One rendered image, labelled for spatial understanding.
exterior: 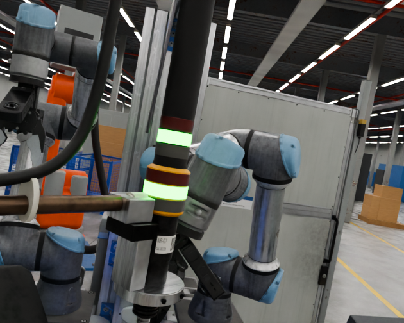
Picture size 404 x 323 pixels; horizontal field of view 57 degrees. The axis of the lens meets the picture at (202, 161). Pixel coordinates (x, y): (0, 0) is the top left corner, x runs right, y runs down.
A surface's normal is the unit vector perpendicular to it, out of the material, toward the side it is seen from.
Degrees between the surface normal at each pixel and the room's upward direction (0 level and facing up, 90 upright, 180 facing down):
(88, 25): 90
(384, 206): 90
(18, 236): 67
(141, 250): 90
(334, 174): 90
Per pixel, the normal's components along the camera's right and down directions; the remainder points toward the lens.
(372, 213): -0.06, 0.04
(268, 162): -0.41, 0.24
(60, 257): 0.32, 0.11
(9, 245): 0.36, -0.30
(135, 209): 0.74, 0.17
